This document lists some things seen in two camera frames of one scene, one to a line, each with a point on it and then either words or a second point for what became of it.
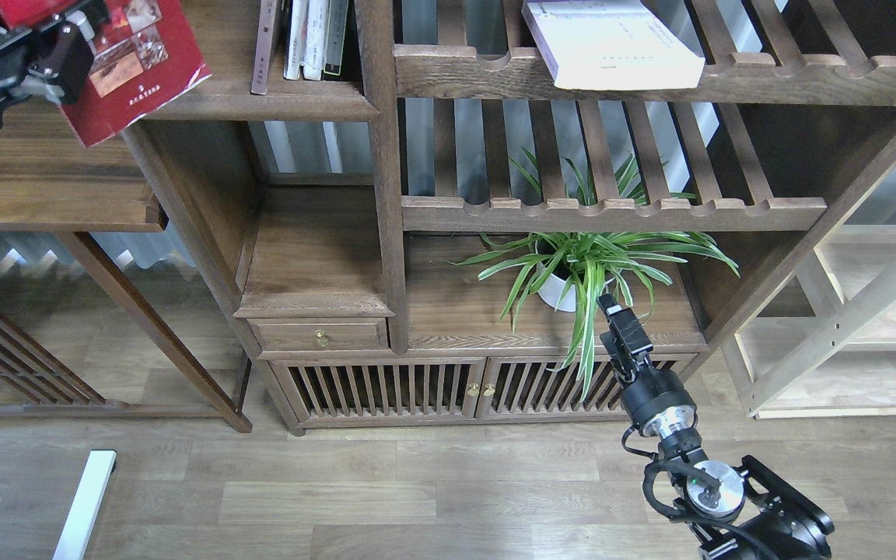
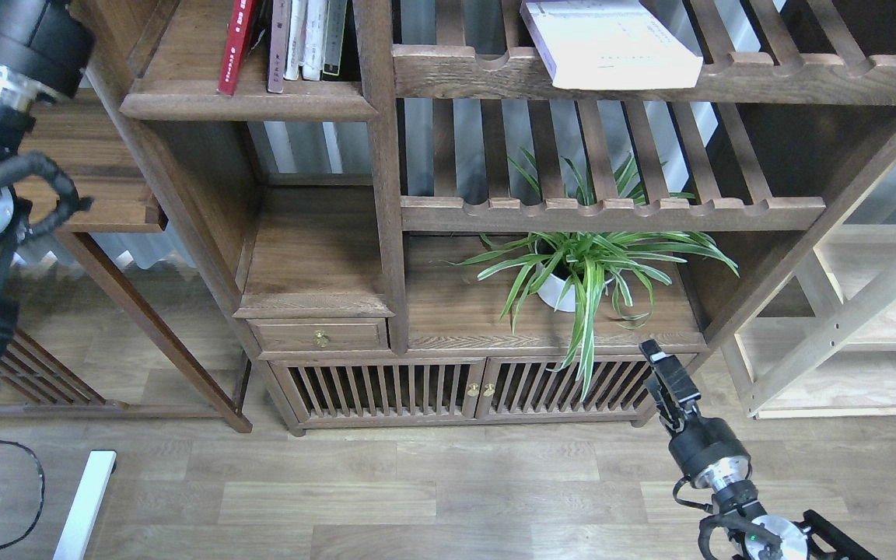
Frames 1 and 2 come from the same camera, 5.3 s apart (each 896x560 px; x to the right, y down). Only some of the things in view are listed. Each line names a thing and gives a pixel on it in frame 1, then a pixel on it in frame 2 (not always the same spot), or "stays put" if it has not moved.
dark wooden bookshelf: x=418 y=207 stays put
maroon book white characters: x=260 y=72 to x=278 y=44
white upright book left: x=295 y=39 stays put
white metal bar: x=100 y=464 stays put
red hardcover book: x=145 y=52 to x=240 y=19
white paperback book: x=610 y=44 stays put
